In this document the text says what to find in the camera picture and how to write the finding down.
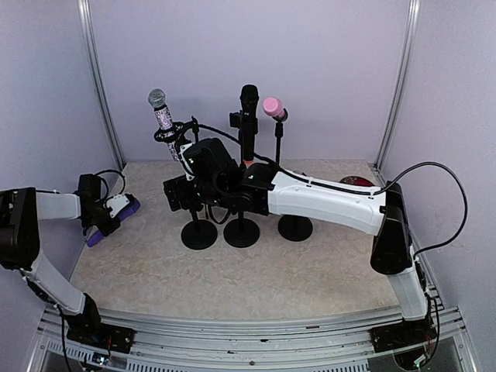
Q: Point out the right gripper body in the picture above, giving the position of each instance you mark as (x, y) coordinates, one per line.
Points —
(187, 199)

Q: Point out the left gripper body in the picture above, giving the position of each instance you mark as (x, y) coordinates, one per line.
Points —
(104, 228)

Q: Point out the purple microphone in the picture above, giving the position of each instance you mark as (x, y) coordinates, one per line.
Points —
(134, 205)

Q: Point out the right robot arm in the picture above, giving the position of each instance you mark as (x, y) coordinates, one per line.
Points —
(212, 178)

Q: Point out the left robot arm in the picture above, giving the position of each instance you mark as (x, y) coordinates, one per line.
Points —
(21, 212)

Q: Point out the black tripod mic stand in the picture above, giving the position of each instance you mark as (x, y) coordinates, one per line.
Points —
(193, 129)

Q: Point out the back tall round stand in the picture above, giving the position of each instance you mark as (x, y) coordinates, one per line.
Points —
(234, 118)

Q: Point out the glitter silver microphone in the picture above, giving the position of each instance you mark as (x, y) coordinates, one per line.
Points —
(157, 100)

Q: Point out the black microphone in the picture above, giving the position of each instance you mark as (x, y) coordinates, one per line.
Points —
(249, 100)

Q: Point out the pink microphone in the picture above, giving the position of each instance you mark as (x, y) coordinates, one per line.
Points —
(274, 108)

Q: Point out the red floral plate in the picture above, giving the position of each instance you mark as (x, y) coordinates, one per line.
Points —
(357, 181)

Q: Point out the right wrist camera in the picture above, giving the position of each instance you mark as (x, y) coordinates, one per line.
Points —
(189, 160)

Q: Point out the front aluminium rail base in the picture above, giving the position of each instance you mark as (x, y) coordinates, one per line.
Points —
(344, 341)

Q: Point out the left aluminium frame post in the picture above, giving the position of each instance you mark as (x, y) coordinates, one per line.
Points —
(84, 11)

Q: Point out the aluminium frame post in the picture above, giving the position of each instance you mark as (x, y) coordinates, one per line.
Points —
(84, 11)
(400, 84)

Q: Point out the right aluminium frame post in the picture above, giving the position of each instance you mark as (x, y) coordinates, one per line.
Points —
(400, 84)

